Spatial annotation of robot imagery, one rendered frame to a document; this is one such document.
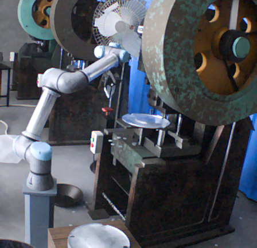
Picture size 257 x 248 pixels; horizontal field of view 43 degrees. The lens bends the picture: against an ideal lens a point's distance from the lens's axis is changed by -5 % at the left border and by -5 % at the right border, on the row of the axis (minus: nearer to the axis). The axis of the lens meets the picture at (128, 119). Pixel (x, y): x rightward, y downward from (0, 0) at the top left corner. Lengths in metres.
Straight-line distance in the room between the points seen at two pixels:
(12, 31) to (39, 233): 6.80
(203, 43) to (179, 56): 0.21
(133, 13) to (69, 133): 1.52
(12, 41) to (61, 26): 5.34
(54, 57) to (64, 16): 2.12
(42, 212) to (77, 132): 1.85
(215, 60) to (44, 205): 1.17
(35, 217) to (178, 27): 1.24
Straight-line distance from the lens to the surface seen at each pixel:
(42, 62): 5.11
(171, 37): 1.43
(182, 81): 1.50
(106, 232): 1.69
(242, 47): 1.62
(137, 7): 2.68
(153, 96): 1.99
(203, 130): 2.07
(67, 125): 3.56
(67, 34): 3.11
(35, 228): 1.96
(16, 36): 8.38
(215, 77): 1.72
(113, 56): 1.99
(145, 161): 1.84
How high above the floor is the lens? 1.39
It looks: 17 degrees down
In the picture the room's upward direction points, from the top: 8 degrees clockwise
